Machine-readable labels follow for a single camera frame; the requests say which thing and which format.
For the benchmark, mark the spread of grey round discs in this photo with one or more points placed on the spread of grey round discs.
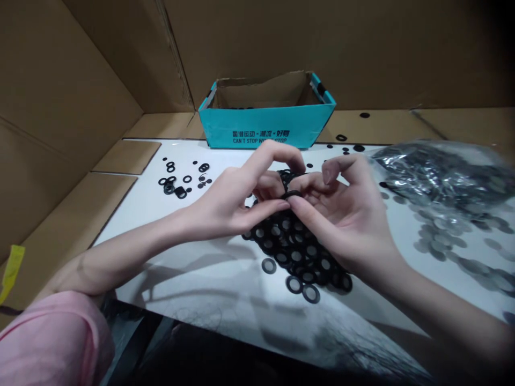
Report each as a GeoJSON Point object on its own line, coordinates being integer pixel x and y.
{"type": "Point", "coordinates": [446, 233]}

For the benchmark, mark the strip of joined black rings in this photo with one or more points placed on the strip of joined black rings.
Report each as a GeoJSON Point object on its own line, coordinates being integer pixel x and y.
{"type": "Point", "coordinates": [286, 179]}

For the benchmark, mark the person's right fingers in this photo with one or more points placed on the person's right fingers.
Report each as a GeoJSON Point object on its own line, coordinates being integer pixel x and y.
{"type": "Point", "coordinates": [312, 185]}

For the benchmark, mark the pile of black rubber washers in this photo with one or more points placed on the pile of black rubber washers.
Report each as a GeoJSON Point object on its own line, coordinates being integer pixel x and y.
{"type": "Point", "coordinates": [293, 253]}

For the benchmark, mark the person's left hand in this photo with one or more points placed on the person's left hand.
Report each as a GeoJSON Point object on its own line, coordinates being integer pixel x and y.
{"type": "Point", "coordinates": [225, 201]}

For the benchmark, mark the white work board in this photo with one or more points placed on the white work board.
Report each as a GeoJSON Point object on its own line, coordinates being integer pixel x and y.
{"type": "Point", "coordinates": [193, 273]}

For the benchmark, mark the person's right index finger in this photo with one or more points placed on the person's right index finger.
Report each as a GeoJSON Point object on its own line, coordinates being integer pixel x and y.
{"type": "Point", "coordinates": [342, 163]}

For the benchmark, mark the person's left index finger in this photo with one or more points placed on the person's left index finger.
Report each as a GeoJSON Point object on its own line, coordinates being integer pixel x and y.
{"type": "Point", "coordinates": [277, 149]}

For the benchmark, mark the person's right hand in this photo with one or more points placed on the person's right hand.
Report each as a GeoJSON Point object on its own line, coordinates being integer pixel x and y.
{"type": "Point", "coordinates": [358, 225]}

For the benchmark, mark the teal cardboard box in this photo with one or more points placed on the teal cardboard box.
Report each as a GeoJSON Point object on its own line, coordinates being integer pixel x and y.
{"type": "Point", "coordinates": [265, 124]}

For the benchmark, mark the person's left fingers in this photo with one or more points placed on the person's left fingers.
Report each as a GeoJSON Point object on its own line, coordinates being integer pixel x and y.
{"type": "Point", "coordinates": [263, 192]}

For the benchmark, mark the person's right thumb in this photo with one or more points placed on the person's right thumb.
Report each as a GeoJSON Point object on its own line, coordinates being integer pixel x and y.
{"type": "Point", "coordinates": [314, 219]}

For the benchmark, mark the yellow tape strip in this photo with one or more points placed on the yellow tape strip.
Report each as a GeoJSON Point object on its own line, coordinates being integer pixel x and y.
{"type": "Point", "coordinates": [11, 269]}

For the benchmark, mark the scattered small black discs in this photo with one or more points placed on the scattered small black discs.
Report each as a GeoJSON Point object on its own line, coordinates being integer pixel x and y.
{"type": "Point", "coordinates": [357, 148]}

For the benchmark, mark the large brown cardboard enclosure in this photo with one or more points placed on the large brown cardboard enclosure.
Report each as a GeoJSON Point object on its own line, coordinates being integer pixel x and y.
{"type": "Point", "coordinates": [80, 80]}

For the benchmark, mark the clear plastic bag of rings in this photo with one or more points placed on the clear plastic bag of rings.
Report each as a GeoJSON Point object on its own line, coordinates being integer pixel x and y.
{"type": "Point", "coordinates": [442, 177]}

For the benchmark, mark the cluster of loose black rings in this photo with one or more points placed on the cluster of loose black rings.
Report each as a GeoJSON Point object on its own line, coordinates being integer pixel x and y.
{"type": "Point", "coordinates": [177, 187]}

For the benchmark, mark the person's left thumb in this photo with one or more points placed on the person's left thumb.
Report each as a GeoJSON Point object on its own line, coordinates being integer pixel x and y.
{"type": "Point", "coordinates": [269, 209]}

